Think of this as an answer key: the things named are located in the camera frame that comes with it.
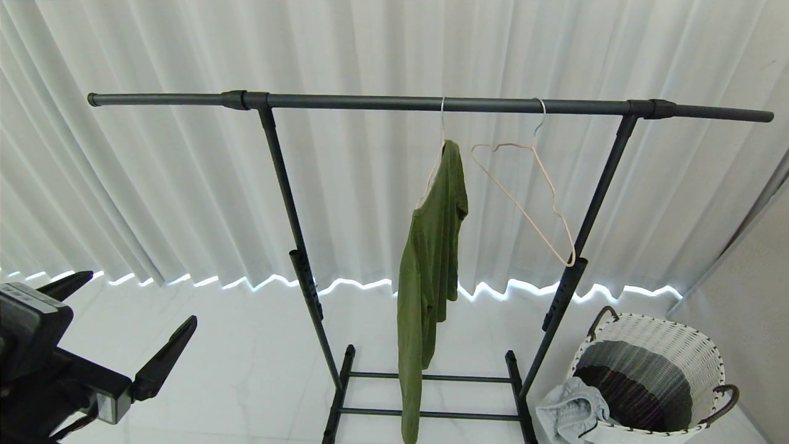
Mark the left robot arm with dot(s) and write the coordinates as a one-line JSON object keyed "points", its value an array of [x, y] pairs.
{"points": [[24, 419]]}

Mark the green printed shirt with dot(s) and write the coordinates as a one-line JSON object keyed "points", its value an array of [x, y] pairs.
{"points": [[425, 277]]}

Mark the pale grey shorts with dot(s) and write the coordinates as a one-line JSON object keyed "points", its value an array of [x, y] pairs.
{"points": [[573, 410]]}

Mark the white curtain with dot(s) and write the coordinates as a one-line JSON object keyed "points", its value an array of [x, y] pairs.
{"points": [[185, 185]]}

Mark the white laundry basket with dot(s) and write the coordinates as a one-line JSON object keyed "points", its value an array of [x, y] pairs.
{"points": [[678, 345]]}

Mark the pink clothes hanger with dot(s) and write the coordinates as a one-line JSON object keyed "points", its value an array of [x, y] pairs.
{"points": [[442, 123], [542, 172]]}

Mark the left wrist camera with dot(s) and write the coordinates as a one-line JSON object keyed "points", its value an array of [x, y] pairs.
{"points": [[31, 327]]}

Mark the black clothes rack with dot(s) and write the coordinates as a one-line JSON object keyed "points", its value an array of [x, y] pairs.
{"points": [[370, 102]]}

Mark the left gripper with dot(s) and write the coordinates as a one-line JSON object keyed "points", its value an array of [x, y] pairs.
{"points": [[92, 388]]}

